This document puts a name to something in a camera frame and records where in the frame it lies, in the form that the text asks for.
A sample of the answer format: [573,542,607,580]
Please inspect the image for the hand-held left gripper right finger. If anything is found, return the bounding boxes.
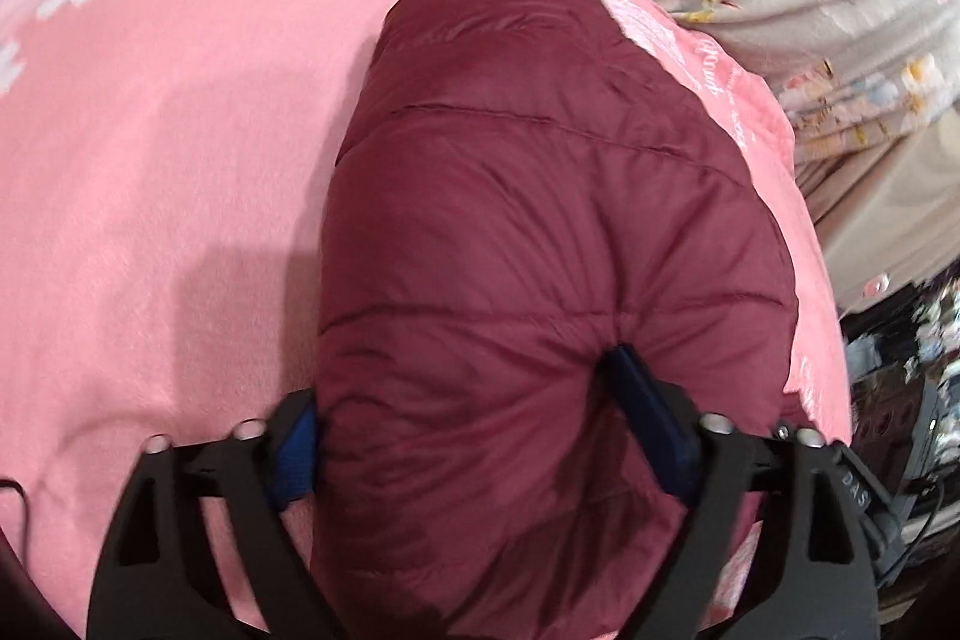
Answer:
[600,344,880,640]

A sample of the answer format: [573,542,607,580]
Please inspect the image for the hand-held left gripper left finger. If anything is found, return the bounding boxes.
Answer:
[86,389,338,640]

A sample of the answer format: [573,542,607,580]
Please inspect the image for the maroon puffer jacket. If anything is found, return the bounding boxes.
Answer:
[309,0,800,640]

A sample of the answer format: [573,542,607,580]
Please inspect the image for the dark cluttered equipment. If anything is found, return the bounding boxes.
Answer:
[840,261,960,611]

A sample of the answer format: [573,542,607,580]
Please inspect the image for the beige cloth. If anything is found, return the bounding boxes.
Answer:
[795,122,960,315]

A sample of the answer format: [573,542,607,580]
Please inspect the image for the pink fleece blanket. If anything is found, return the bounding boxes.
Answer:
[0,0,852,640]

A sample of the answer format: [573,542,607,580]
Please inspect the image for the grey floral bed sheet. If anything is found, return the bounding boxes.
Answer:
[495,0,960,161]

